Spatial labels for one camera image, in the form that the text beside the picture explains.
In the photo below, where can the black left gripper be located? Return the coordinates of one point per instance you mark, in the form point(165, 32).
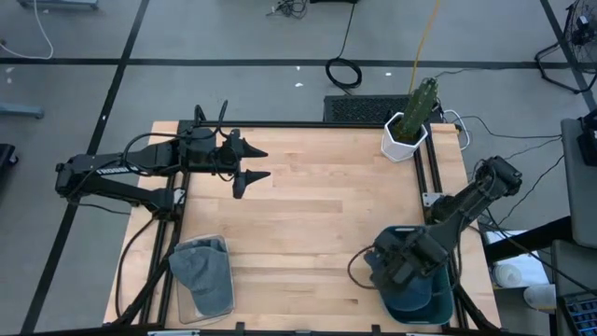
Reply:
point(200, 151)

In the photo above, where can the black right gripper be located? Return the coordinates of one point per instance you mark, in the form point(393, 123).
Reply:
point(410, 254)

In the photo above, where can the dark blue baseball cap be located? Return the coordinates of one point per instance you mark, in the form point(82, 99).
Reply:
point(443, 303)
point(410, 296)

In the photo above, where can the light grey-blue baseball cap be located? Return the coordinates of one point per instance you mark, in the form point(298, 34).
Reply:
point(205, 275)

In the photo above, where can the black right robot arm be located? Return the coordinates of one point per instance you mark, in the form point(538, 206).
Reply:
point(466, 200)

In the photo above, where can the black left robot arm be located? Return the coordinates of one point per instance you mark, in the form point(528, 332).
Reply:
point(93, 172)

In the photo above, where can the white plastic cup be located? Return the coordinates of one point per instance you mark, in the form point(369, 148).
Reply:
point(540, 297)
point(508, 275)

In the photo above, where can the white faceted plant pot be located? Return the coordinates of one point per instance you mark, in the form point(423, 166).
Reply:
point(396, 149)

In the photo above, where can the black perforated box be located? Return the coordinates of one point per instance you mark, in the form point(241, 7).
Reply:
point(359, 108)

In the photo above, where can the tall green cactus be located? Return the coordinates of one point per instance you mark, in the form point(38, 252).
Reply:
point(417, 107)

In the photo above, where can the clear plastic bin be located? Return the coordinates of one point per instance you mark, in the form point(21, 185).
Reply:
point(191, 315)

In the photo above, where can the grey desk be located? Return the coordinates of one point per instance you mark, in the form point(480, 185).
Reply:
point(580, 196)

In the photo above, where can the black keyboard with blue keys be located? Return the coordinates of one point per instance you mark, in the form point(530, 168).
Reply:
point(583, 317)

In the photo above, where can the black desk device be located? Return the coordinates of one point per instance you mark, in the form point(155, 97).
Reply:
point(588, 140)

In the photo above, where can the grey cart leg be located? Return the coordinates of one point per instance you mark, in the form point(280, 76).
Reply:
point(21, 111)

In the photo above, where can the black floor object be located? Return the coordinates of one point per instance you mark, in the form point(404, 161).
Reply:
point(7, 156)

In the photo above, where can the black floor fan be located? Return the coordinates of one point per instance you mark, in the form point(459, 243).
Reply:
point(583, 23)

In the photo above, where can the silver corner bracket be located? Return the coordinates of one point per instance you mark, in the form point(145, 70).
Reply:
point(179, 196)
point(430, 200)

